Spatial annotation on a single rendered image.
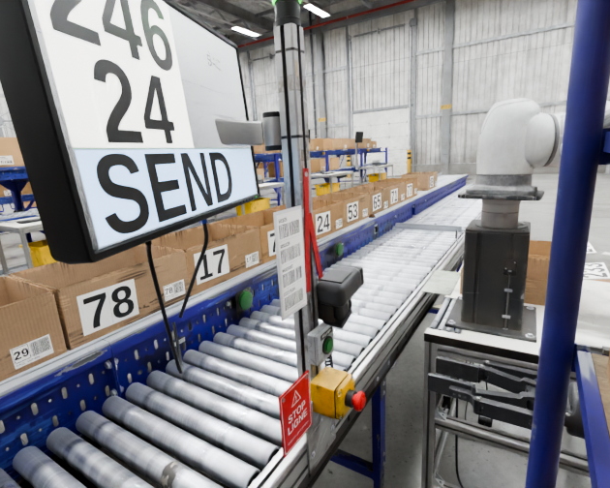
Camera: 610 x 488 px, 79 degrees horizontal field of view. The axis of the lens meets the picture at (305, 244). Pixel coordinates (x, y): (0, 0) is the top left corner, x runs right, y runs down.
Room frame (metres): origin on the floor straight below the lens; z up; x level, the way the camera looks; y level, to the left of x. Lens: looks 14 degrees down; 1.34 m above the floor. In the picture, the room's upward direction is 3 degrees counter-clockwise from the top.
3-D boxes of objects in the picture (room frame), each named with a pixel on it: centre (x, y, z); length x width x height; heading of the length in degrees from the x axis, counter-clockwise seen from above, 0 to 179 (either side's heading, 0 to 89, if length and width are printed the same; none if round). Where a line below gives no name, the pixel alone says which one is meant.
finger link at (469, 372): (0.58, -0.26, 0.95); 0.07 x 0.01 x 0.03; 57
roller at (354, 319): (1.31, -0.06, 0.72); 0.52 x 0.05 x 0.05; 57
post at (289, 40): (0.71, 0.00, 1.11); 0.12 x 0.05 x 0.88; 147
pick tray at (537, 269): (1.40, -0.85, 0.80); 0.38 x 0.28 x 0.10; 57
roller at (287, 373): (0.98, 0.15, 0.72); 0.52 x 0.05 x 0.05; 57
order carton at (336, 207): (2.08, -0.02, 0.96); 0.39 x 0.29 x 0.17; 147
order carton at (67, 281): (1.09, 0.62, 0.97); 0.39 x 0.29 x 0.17; 147
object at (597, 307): (1.35, -0.88, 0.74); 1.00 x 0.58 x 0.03; 148
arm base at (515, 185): (1.17, -0.64, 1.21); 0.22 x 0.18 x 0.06; 144
